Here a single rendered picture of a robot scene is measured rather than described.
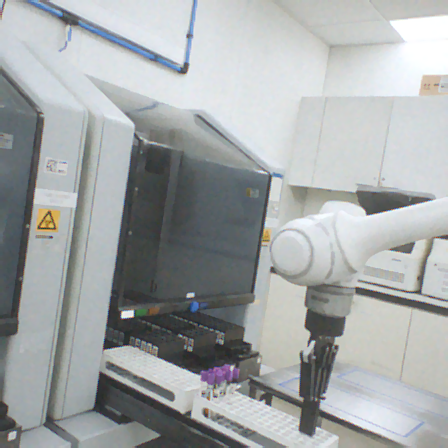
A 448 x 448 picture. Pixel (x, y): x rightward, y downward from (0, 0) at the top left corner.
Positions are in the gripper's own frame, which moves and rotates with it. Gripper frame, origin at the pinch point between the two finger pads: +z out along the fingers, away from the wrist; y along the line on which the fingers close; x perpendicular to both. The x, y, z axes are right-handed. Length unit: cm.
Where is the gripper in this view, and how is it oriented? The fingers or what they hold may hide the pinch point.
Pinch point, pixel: (309, 415)
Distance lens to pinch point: 104.7
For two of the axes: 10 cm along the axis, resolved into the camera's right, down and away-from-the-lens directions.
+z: -1.5, 9.9, 0.5
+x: 7.9, 1.6, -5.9
